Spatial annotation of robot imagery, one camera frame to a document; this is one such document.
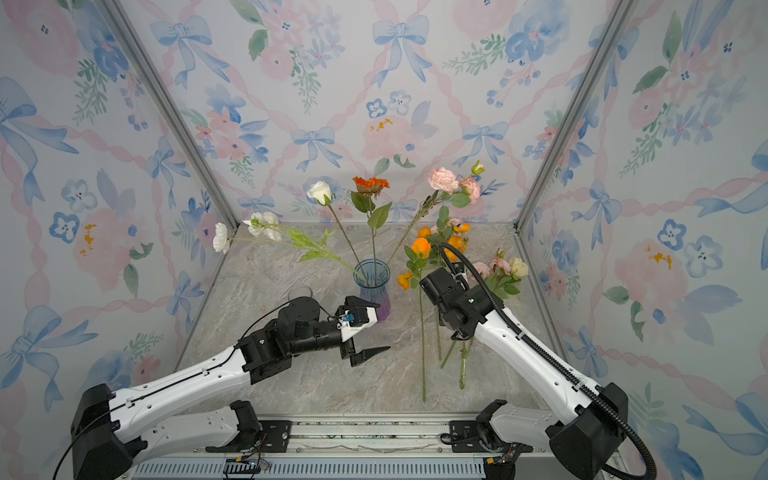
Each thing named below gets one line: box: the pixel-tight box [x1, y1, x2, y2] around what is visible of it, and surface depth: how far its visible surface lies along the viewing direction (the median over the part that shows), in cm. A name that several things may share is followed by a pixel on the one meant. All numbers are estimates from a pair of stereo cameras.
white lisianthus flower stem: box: [212, 211, 367, 282], surface depth 70 cm
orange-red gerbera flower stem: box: [351, 176, 392, 285], surface depth 79 cm
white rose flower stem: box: [307, 181, 367, 285], surface depth 72 cm
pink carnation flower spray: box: [387, 160, 486, 265], surface depth 75 cm
